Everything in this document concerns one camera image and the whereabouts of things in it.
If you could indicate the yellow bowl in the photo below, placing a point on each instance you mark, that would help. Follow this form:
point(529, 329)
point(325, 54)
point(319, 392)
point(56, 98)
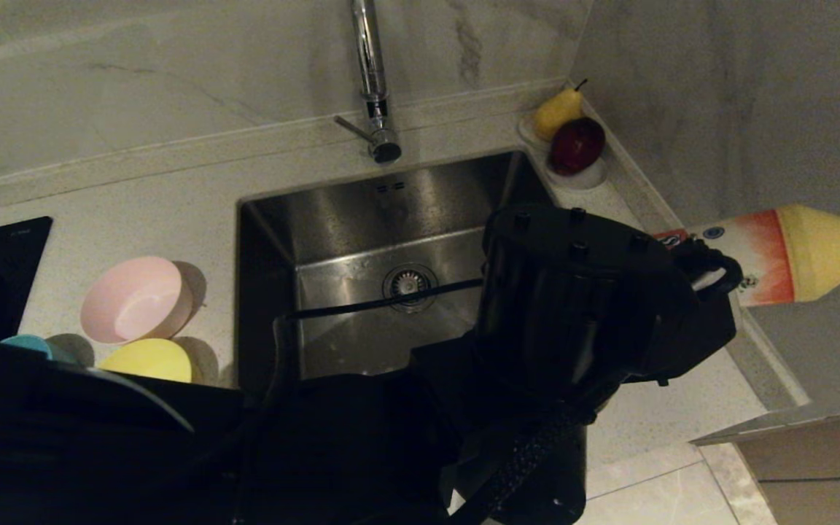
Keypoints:
point(150, 361)

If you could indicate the red apple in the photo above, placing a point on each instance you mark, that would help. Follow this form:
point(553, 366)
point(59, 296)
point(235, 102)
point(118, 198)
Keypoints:
point(577, 144)

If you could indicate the pink bowl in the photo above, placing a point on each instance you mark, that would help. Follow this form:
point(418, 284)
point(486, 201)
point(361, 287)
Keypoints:
point(132, 302)

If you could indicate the blue bowl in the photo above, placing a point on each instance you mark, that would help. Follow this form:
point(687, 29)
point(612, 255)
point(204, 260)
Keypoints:
point(30, 344)

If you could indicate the yellow bottle with orange label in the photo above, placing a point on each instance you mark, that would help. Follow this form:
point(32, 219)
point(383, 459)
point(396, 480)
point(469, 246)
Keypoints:
point(821, 251)

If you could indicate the metal sink drain strainer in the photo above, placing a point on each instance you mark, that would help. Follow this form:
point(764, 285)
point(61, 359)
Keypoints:
point(410, 286)

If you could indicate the yellow pear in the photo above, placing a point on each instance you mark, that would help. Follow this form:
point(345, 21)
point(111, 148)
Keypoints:
point(558, 113)

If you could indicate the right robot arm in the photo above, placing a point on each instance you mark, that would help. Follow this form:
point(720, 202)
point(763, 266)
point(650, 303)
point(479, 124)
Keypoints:
point(566, 306)

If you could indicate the stainless steel sink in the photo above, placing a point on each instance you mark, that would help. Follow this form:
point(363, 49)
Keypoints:
point(362, 219)

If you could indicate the chrome kitchen faucet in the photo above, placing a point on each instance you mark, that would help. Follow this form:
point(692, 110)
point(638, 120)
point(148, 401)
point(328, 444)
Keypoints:
point(369, 65)

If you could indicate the beige cabinet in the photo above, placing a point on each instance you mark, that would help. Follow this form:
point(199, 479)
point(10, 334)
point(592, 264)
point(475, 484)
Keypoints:
point(821, 467)

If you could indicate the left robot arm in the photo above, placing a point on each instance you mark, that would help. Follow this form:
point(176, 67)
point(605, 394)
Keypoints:
point(63, 452)

